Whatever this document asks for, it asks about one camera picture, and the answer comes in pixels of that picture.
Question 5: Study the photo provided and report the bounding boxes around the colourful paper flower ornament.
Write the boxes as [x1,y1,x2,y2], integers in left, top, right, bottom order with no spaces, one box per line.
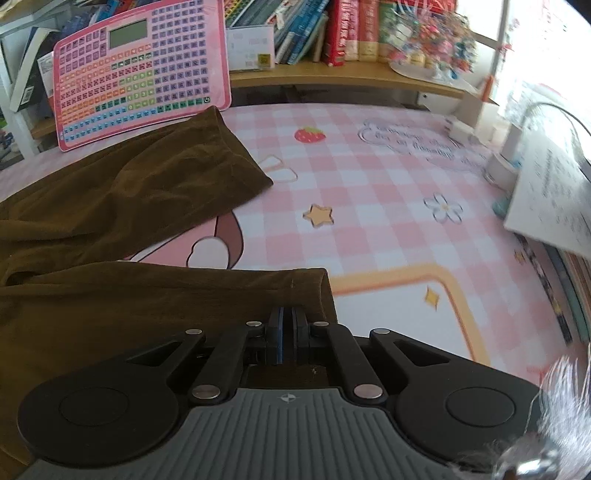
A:
[387,4,479,83]

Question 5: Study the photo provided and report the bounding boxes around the white box with barcode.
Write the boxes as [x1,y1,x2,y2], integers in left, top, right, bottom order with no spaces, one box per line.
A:
[226,25,277,73]

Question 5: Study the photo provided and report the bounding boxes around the pink cartoon desk mat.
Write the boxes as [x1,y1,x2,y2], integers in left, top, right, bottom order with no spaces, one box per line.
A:
[0,102,591,402]

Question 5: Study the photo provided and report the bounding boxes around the white fluffy tassel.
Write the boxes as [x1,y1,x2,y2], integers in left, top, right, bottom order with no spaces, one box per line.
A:
[492,354,591,480]

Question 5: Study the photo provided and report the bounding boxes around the small cardboard box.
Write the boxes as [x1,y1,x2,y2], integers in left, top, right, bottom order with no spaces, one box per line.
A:
[455,78,500,129]

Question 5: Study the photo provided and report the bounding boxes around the brown pants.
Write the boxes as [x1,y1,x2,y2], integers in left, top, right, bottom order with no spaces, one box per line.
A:
[0,105,339,472]

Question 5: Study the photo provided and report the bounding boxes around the thick leaning book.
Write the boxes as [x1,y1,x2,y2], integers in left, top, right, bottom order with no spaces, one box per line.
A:
[8,27,57,114]

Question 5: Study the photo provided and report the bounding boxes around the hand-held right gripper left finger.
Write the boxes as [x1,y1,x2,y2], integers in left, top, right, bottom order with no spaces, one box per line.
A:
[124,307,283,402]

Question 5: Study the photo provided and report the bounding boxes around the wooden bookshelf with white frame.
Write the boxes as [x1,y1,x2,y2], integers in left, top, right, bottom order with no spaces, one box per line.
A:
[0,28,504,160]

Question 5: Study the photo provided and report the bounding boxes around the pink learning toy tablet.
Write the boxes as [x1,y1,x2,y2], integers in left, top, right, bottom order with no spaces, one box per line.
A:
[52,0,232,153]

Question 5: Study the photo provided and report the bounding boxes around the stack of flat books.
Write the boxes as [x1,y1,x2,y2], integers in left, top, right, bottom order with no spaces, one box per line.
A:
[515,234,591,346]

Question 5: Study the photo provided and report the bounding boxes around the row of colourful books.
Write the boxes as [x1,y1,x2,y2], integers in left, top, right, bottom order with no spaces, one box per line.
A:
[224,0,462,66]

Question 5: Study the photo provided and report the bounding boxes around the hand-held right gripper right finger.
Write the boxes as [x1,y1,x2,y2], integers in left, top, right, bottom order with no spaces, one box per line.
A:
[283,307,458,402]

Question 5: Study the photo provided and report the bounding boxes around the white printed paper sheet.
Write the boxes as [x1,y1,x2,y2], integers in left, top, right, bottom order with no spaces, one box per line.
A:
[503,136,591,260]

